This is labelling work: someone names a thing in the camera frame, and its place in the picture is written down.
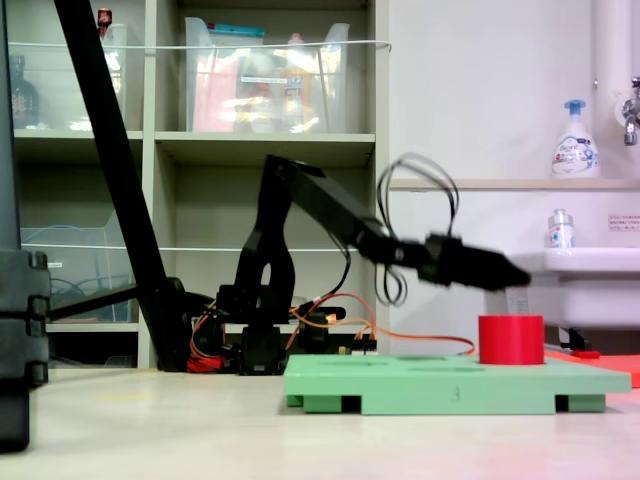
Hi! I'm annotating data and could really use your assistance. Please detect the black tripod brace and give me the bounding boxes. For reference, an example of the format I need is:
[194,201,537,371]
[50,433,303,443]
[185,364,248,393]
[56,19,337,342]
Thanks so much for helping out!
[47,283,139,322]

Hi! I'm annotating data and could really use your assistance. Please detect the white blue soap dispenser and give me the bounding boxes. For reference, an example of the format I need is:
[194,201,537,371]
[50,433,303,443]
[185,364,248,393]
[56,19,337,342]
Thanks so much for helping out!
[551,98,601,180]

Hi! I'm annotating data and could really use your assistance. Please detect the large clear plastic bin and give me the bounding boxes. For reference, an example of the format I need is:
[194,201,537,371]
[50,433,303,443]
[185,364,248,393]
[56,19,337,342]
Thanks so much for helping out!
[184,17,351,135]

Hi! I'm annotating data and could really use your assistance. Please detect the white sink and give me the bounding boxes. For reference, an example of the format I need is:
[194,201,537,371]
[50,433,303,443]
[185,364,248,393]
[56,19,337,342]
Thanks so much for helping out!
[482,247,640,352]

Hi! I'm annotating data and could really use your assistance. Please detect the green shape sorter board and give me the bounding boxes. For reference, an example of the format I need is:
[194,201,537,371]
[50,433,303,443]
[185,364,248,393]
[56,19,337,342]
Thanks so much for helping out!
[282,353,632,416]

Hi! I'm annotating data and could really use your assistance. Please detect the long black arm cable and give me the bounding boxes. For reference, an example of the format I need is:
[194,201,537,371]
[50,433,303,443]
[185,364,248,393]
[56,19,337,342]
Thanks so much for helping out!
[294,234,354,312]

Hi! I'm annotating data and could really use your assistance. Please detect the pink capped spray bottle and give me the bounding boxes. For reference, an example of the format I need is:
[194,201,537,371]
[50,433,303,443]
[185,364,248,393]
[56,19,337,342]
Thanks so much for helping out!
[279,32,314,134]

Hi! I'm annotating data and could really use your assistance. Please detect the white notice label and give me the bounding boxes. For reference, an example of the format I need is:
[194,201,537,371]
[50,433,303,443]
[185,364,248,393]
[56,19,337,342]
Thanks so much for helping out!
[608,213,640,233]

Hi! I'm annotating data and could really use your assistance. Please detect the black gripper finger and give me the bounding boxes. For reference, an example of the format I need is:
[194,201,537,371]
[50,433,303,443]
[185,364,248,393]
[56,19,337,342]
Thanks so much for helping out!
[452,243,532,292]

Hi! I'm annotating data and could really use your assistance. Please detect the clear bin with blue cables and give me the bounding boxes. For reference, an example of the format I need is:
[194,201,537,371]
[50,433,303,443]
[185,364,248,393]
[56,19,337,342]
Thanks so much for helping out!
[19,209,139,324]

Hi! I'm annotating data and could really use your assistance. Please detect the dark glass bottle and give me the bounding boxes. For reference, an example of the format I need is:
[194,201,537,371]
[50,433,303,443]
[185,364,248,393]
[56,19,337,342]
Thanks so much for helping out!
[9,54,41,130]

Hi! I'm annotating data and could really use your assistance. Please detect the metal faucet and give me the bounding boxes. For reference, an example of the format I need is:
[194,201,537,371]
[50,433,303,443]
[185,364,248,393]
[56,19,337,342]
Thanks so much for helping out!
[619,76,640,147]

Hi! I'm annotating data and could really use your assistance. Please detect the small circuit board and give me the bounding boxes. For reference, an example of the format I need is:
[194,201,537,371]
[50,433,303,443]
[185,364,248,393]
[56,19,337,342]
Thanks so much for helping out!
[335,329,379,357]

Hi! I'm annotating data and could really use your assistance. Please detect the red printed base mount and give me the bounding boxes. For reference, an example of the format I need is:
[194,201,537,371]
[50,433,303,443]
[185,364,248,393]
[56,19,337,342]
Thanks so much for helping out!
[186,349,227,374]

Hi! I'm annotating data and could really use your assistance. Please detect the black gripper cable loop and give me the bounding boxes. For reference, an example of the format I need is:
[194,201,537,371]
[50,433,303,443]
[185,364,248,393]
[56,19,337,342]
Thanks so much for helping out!
[376,152,460,308]

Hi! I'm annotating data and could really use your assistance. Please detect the red cylinder block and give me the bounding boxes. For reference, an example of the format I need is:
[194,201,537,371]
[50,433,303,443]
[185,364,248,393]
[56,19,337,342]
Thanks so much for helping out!
[478,314,546,366]

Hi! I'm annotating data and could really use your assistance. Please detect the orange black base wires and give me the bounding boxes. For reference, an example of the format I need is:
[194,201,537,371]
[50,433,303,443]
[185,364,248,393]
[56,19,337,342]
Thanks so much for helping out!
[188,299,226,362]

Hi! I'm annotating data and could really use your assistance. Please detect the beige shelf unit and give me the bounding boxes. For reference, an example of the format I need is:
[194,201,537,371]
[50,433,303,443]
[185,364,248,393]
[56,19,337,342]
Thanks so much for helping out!
[4,0,391,369]

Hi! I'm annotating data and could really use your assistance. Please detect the thin orange wire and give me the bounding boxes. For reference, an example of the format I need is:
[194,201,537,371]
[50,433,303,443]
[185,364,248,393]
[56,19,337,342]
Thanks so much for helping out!
[289,292,476,357]

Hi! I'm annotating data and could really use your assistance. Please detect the black notched tripod leg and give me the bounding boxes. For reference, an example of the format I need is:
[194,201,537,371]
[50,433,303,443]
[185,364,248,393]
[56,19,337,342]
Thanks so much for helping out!
[0,0,51,454]

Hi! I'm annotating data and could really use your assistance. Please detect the small clear sanitizer bottle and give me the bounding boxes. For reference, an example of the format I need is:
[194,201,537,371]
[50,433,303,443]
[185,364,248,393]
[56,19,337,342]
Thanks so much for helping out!
[544,208,576,250]

